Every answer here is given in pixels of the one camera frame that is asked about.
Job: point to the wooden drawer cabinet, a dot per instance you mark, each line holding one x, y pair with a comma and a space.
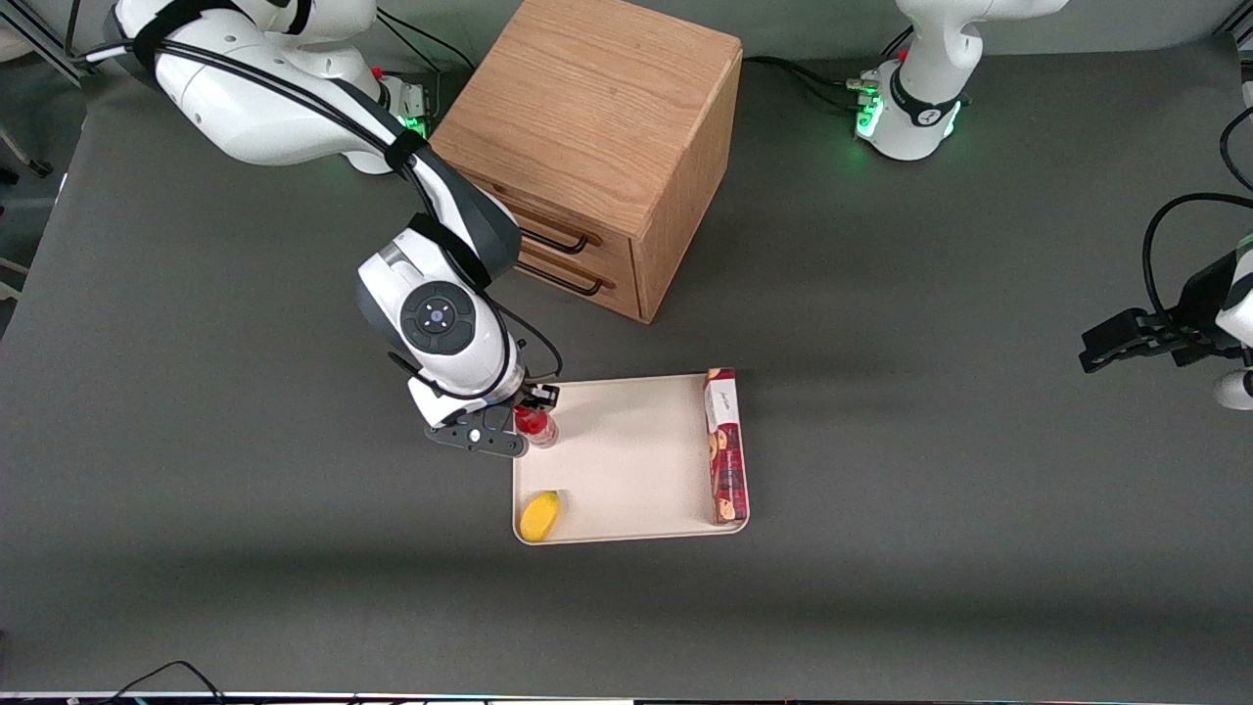
587, 108

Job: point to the red cookie box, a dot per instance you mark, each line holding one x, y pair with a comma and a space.
726, 460

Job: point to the grey right arm base connector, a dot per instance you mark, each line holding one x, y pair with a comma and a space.
415, 98

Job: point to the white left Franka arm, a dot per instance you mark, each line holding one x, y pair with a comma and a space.
930, 59

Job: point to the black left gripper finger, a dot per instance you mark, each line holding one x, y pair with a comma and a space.
1145, 325
1136, 349

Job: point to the grey left arm base connector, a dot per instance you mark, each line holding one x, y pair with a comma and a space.
865, 90

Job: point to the aluminium frame profile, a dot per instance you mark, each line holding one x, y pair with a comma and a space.
49, 54

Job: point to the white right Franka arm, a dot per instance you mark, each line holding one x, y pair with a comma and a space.
255, 108

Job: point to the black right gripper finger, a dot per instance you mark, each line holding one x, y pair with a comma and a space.
485, 436
540, 396

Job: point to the cream plastic tray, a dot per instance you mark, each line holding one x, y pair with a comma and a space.
626, 470

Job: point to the yellow toy lemon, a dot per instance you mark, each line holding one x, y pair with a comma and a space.
539, 517

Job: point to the red coke bottle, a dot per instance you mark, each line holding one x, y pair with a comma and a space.
538, 427

